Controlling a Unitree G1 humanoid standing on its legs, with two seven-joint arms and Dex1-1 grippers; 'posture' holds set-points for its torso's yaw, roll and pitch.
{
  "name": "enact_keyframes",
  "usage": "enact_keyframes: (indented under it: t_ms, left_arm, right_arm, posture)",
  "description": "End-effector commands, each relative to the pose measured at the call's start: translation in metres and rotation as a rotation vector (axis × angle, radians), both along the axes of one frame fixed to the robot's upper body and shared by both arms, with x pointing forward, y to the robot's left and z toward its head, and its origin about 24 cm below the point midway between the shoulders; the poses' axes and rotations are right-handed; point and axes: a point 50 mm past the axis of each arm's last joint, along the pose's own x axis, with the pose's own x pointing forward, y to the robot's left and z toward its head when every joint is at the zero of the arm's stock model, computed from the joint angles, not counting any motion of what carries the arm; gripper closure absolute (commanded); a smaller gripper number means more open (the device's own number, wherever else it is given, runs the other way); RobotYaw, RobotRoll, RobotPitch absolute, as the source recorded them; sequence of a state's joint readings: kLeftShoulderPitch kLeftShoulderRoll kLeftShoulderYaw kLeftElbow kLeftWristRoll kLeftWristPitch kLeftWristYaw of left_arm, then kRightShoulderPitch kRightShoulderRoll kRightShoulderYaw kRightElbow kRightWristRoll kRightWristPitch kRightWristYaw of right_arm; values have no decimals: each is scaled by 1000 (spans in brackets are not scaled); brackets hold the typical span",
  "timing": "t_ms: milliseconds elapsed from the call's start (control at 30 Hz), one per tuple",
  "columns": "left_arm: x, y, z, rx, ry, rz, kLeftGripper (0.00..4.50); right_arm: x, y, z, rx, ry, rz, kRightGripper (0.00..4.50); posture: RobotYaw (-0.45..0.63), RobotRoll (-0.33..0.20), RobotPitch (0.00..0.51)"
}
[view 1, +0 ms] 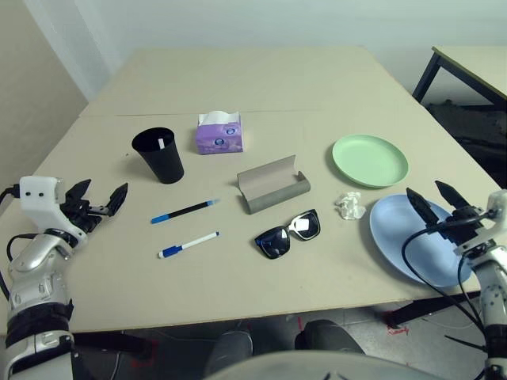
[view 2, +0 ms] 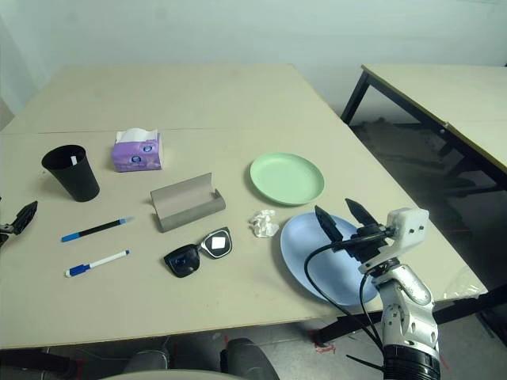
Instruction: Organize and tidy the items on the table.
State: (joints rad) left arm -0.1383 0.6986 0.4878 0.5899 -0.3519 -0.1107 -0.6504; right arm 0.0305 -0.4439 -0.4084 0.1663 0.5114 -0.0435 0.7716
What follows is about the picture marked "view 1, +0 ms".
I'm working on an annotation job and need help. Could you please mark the black table frame bar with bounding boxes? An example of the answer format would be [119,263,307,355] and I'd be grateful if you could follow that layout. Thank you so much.
[390,292,482,329]

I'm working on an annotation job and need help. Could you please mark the dark right robot leg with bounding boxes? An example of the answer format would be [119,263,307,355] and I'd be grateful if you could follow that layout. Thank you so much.
[295,319,365,355]

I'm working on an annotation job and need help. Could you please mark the grey robot torso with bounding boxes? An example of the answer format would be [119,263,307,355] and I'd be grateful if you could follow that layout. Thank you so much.
[201,350,421,380]

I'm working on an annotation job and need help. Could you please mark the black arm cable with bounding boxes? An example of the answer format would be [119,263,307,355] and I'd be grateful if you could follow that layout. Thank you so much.
[0,182,39,304]
[402,213,492,357]

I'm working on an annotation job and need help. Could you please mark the white marker blue cap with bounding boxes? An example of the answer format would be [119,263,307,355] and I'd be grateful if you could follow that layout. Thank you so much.
[158,230,221,260]

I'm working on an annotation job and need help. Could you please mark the white tissue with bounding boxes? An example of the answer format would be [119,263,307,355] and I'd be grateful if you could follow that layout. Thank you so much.
[334,191,366,221]

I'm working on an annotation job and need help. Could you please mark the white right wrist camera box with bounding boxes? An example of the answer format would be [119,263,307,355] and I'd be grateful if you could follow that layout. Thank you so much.
[485,189,507,238]

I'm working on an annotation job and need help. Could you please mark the beige side table black legs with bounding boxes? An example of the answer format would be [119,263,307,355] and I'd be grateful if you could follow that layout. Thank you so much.
[411,45,507,108]

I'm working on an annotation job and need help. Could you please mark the grey glasses case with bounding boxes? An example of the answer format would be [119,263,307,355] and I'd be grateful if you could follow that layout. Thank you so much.
[236,154,312,215]

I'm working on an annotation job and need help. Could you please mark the purple tissue box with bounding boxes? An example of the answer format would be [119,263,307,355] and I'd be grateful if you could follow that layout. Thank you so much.
[194,110,245,155]

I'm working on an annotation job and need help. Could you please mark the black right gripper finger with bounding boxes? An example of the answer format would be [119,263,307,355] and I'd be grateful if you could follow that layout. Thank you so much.
[434,180,472,209]
[406,188,440,226]

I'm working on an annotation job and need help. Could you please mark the grey left robot leg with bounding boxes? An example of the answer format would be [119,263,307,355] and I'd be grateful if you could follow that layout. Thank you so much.
[204,330,254,377]

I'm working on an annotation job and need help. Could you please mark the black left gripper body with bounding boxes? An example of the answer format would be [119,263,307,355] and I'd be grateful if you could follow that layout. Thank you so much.
[59,197,110,238]

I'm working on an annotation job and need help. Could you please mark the black plastic cup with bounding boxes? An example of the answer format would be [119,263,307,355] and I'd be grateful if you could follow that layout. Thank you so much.
[131,126,185,185]

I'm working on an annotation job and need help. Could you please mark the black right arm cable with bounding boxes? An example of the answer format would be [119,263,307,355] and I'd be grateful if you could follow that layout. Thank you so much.
[402,213,492,357]

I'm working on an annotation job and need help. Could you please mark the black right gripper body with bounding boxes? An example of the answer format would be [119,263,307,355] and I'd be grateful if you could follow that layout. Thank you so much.
[425,205,486,249]

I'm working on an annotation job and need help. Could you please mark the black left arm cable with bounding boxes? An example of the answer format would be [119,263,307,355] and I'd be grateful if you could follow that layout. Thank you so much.
[0,182,39,304]

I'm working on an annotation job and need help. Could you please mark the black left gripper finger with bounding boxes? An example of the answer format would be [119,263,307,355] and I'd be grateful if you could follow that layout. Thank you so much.
[65,178,93,205]
[103,182,130,218]

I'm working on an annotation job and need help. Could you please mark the black sunglasses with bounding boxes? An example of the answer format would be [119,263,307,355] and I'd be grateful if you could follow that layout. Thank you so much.
[253,208,320,260]

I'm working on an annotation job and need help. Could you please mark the black pen blue cap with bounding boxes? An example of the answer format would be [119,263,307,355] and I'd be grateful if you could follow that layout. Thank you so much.
[151,199,221,225]

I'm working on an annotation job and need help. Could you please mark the black zip tie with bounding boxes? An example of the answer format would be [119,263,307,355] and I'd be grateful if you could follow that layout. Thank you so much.
[443,334,488,353]

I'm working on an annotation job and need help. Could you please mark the green plate under blue plate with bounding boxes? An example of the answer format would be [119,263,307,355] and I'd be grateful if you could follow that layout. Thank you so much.
[331,134,410,189]

